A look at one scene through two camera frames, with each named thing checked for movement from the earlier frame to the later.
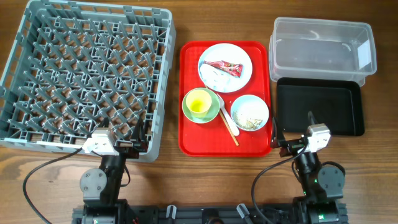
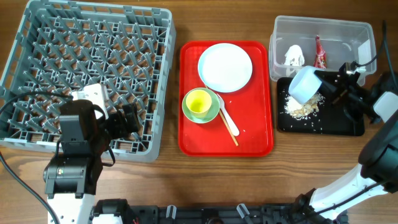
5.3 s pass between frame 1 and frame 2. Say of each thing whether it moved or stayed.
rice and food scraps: moved
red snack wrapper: moved
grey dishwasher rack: stayed
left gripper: moved
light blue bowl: moved
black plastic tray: stayed
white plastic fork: stayed
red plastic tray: stayed
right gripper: moved
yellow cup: stayed
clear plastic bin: stayed
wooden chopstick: stayed
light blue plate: stayed
